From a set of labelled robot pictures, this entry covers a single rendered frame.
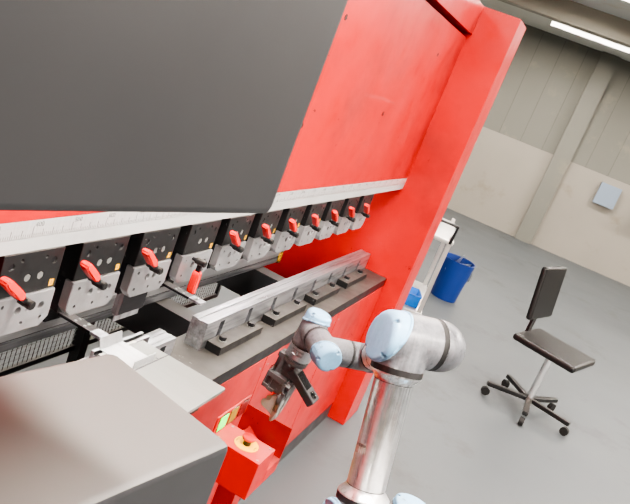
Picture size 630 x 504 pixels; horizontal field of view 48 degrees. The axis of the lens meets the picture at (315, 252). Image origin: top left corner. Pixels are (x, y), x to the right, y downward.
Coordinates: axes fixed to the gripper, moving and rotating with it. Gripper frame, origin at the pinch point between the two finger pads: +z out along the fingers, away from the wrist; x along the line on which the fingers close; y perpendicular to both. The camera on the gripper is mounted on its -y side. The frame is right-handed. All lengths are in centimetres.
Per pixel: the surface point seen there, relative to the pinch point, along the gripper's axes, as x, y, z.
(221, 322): -17.3, 33.7, -7.6
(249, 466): 15.1, -3.4, 7.5
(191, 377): 31.6, 16.3, -14.9
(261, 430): -4.5, 2.7, 8.5
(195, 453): 142, -28, -79
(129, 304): 38, 36, -26
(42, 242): 78, 35, -49
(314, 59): 142, -25, -103
